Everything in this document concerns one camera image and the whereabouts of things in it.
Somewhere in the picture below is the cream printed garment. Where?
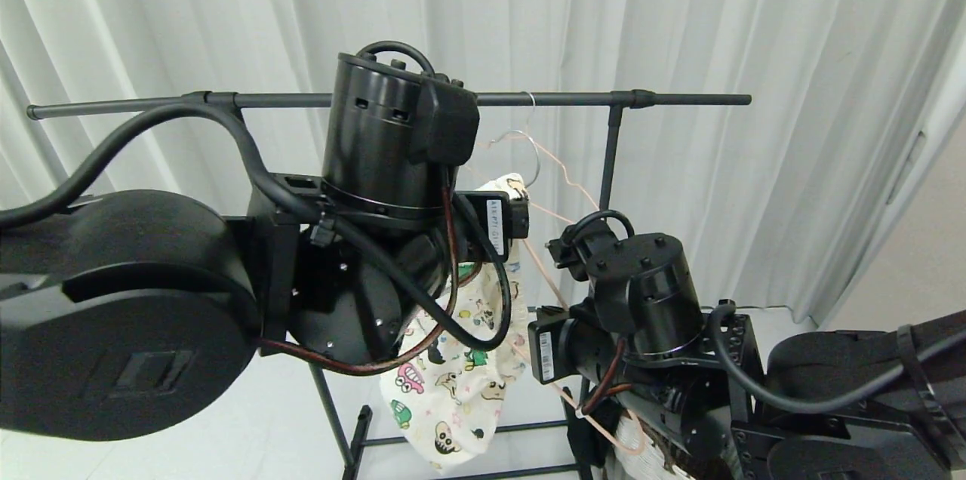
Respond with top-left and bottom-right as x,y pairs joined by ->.
377,173 -> 533,469

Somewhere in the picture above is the black clothes rack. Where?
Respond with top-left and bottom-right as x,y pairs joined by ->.
26,90 -> 752,480

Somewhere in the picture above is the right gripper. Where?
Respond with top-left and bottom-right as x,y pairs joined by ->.
528,309 -> 629,385

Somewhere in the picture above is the white laundry basket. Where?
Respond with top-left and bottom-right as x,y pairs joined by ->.
604,412 -> 684,480

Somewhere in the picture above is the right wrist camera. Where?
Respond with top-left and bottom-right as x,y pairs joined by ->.
545,220 -> 608,271

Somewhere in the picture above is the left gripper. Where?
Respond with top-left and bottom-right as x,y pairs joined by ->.
455,191 -> 531,264

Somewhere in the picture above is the pink clothes hanger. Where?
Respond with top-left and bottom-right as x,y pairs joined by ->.
472,92 -> 602,213
487,129 -> 648,457

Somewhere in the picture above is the white curtain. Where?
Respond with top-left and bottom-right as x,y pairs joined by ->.
0,0 -> 966,330

